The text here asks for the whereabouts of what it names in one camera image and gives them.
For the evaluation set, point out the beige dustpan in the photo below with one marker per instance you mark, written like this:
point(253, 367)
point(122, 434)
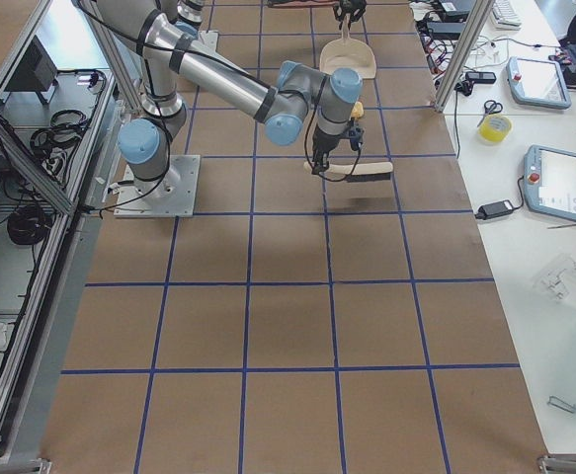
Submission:
point(346, 52)

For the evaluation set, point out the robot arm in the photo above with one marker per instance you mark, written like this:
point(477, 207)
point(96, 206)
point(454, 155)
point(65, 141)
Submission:
point(149, 29)
point(191, 11)

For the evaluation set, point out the yellow tape roll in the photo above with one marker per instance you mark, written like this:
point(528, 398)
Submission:
point(494, 128)

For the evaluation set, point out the black power brick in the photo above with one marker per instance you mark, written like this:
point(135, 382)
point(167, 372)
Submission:
point(444, 30)

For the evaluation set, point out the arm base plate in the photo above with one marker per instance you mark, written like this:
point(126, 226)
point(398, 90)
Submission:
point(209, 38)
point(175, 196)

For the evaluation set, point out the upper teach pendant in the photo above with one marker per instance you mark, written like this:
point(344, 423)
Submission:
point(538, 83)

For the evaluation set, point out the teach pendant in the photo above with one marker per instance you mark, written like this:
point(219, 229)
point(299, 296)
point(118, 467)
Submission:
point(538, 83)
point(550, 181)

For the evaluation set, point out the lower teach pendant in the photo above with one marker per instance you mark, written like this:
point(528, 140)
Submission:
point(550, 181)

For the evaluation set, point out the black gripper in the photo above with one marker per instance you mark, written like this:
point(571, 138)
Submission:
point(350, 7)
point(324, 143)

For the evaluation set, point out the aluminium frame post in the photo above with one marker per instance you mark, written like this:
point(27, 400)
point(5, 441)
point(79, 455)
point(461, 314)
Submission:
point(475, 22)

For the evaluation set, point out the beige hand brush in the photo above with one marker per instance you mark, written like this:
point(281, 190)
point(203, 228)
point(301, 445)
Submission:
point(355, 173)

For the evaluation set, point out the yellow sponge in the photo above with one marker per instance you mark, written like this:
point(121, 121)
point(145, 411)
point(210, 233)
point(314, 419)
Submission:
point(357, 111)

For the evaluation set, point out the clear plastic bag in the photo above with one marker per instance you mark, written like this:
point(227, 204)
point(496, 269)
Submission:
point(557, 280)

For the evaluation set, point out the white keyboard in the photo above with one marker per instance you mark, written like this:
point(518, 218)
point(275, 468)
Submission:
point(504, 17)

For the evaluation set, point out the black scissors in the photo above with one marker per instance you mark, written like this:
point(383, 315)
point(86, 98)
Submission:
point(490, 107)

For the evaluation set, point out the black power adapter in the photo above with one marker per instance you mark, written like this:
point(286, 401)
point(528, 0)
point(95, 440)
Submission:
point(494, 210)

